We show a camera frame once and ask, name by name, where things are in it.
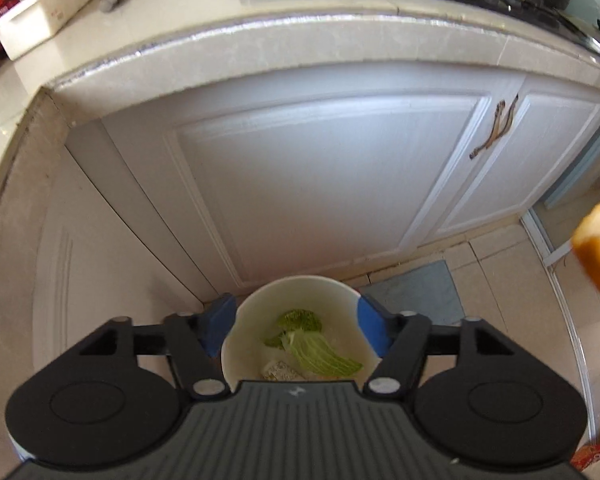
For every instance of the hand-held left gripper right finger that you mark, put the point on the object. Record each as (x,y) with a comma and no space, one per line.
(372,325)

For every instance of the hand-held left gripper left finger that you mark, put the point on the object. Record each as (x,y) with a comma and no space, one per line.
(219,322)

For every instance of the white bowl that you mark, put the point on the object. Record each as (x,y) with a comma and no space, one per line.
(260,305)

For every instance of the pale green cabbage leaf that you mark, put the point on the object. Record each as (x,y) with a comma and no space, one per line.
(320,355)

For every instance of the grey blue floor mat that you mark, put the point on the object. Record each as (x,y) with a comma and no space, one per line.
(415,295)

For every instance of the small dark green cabbage leaf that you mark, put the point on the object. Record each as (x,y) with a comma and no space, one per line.
(300,320)

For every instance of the white corner cabinet panel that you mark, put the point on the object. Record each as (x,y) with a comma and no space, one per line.
(130,220)

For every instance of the large white cabinet door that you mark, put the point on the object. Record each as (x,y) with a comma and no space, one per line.
(305,175)

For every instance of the red patterned packet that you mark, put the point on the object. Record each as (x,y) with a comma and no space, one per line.
(592,455)

